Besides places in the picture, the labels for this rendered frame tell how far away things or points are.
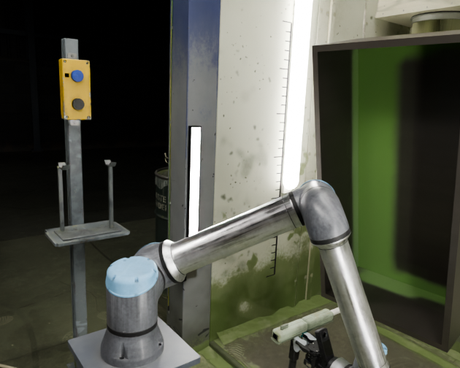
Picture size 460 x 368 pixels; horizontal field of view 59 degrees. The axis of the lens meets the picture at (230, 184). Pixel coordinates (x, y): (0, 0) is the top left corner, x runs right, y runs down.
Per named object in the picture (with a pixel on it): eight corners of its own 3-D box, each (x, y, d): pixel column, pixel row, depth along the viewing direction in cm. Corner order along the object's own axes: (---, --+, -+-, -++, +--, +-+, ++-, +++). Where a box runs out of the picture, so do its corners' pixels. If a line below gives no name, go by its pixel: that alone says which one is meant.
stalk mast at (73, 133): (85, 361, 217) (74, 40, 184) (89, 367, 212) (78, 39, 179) (74, 366, 213) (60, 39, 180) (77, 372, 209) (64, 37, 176)
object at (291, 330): (273, 382, 156) (280, 331, 150) (265, 375, 159) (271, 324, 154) (353, 343, 184) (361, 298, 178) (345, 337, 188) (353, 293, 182)
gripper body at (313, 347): (301, 362, 155) (326, 382, 146) (304, 344, 153) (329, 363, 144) (315, 355, 160) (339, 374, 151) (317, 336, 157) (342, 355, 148)
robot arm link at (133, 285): (97, 330, 117) (96, 273, 113) (120, 301, 133) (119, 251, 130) (149, 335, 115) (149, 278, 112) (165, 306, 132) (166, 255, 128)
